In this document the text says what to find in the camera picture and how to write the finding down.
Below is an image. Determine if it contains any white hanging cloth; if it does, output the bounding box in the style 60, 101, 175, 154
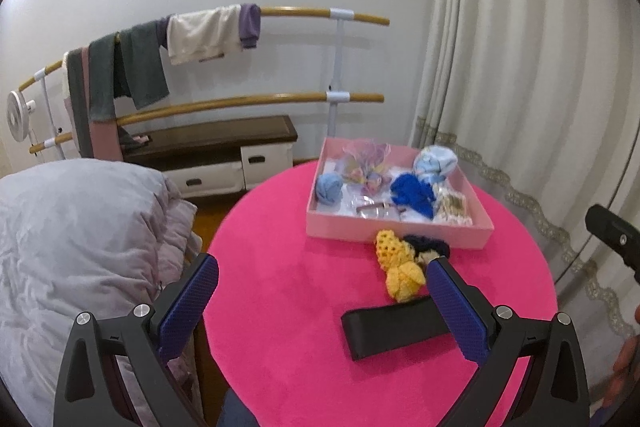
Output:
61, 53, 74, 100

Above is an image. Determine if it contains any cream garment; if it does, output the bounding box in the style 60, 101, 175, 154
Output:
166, 4, 243, 66

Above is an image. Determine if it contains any beige lace hair accessory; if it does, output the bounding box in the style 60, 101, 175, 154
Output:
434, 191, 473, 227

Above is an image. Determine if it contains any person's leg in jeans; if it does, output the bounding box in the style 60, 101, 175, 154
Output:
217, 389, 261, 427

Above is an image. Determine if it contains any cartoon print white cloth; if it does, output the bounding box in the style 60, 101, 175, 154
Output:
412, 146, 458, 184

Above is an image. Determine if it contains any pink hanging cloth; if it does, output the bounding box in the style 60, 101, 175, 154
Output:
82, 47, 125, 162

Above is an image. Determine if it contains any cream pleated curtain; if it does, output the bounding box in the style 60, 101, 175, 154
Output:
407, 0, 640, 358

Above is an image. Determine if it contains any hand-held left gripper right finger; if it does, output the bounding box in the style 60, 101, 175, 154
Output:
425, 257, 591, 427

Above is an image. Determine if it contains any pink organza scrunchie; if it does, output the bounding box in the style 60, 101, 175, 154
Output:
342, 139, 392, 170

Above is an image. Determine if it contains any short dark grey towel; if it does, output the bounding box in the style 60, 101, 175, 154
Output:
89, 33, 124, 122

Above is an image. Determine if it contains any white standing fan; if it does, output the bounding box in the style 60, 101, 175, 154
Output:
6, 91, 38, 144

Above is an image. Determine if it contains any grey hanging cloth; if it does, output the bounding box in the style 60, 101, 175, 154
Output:
66, 49, 96, 158

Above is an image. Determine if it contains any pink quilted blanket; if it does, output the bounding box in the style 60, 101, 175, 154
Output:
157, 187, 203, 408

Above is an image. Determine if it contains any royal blue scrunchie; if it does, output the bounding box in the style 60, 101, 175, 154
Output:
390, 172, 436, 220

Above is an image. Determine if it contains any grey duvet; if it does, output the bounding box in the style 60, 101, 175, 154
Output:
0, 158, 173, 427

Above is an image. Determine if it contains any brown hair clip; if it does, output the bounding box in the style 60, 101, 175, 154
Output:
354, 201, 397, 216

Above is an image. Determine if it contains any black elastic headband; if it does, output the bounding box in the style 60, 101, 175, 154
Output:
341, 294, 453, 362

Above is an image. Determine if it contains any pink cardboard box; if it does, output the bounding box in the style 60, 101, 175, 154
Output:
305, 137, 495, 250

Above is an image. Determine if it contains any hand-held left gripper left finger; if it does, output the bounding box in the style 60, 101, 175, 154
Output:
52, 252, 221, 427

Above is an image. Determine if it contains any pink tablecloth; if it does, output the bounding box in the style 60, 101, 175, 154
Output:
202, 159, 558, 427

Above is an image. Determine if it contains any wooden ballet barre rack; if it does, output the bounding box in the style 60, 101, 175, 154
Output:
19, 6, 391, 162

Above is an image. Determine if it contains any multicolour organza scrunchie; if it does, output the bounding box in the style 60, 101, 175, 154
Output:
345, 162, 393, 196

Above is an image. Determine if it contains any light blue scrunchie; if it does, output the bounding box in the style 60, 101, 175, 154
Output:
315, 172, 346, 208

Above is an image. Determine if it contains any long dark grey towel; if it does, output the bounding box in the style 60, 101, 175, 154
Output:
120, 19, 171, 110

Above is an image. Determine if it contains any person's right hand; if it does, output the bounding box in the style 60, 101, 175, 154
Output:
600, 304, 640, 408

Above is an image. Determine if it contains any yellow knit scrunchie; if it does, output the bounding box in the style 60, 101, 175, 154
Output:
385, 259, 428, 304

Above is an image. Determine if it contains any purple garment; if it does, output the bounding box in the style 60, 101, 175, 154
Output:
239, 3, 262, 50

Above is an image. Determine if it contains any black scrunchie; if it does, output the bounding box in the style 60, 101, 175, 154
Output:
402, 234, 453, 269

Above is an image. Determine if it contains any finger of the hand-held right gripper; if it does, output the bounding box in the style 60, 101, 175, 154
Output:
585, 204, 640, 283

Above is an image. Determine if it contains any brown and white bench cabinet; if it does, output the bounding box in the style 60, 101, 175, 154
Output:
122, 115, 298, 200

